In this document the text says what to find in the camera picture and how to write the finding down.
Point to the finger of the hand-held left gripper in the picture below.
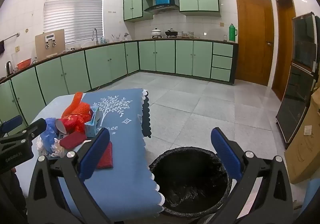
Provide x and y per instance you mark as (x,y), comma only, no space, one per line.
(12,124)
(36,127)

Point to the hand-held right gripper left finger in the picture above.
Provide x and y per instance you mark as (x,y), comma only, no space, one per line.
(95,154)

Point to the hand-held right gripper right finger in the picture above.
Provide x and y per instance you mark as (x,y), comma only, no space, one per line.
(226,154)

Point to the red scouring pad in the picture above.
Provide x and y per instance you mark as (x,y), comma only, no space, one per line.
(106,159)

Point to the blue plastic bag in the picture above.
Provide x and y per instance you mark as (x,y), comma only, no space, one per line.
(48,131)

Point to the small white paper cup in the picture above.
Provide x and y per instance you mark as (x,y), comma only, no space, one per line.
(60,126)

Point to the light blue carton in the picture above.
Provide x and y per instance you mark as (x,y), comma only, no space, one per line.
(91,129)

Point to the red rectangular packet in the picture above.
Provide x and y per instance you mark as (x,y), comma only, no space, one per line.
(72,140)

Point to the white tissue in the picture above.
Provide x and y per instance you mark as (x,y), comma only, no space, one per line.
(53,150)

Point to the red gold patterned paper cup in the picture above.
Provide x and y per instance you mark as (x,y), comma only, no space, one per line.
(75,122)

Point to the orange foam fruit net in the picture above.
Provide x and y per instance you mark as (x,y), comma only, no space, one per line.
(80,109)

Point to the black lined trash bin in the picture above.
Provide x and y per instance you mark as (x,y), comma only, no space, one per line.
(165,164)

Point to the blue tree print tablecloth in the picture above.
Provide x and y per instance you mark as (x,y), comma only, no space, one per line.
(125,154)

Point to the white striped cloth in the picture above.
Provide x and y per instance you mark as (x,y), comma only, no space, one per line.
(250,199)

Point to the metal kettle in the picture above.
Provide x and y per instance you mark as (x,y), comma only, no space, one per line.
(9,69)

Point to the red basin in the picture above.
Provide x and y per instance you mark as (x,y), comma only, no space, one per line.
(23,64)

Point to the dark scalloped cloth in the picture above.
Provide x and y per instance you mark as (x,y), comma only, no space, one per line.
(147,119)

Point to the dark towel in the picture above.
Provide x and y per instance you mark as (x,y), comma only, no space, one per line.
(2,48)

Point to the large cardboard box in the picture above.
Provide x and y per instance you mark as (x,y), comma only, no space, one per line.
(305,151)

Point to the metal towel bar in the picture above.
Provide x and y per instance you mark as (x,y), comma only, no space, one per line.
(12,36)

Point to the black glass front cabinet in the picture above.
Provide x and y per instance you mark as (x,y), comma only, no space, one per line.
(297,89)

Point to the metal faucet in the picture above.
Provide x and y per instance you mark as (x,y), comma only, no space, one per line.
(97,39)

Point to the green base cabinets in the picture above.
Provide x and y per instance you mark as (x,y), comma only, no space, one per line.
(157,55)

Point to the plain wooden door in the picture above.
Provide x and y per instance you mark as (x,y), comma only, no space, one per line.
(283,51)

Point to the white window blind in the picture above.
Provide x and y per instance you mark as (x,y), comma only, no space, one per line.
(72,14)

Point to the green thermos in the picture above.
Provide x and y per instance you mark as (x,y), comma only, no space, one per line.
(232,33)

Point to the black wok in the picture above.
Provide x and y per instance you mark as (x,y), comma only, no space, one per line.
(171,33)

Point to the white cooking pot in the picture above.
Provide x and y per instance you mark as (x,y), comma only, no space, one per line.
(156,33)

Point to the range hood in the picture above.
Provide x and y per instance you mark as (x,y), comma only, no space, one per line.
(161,8)

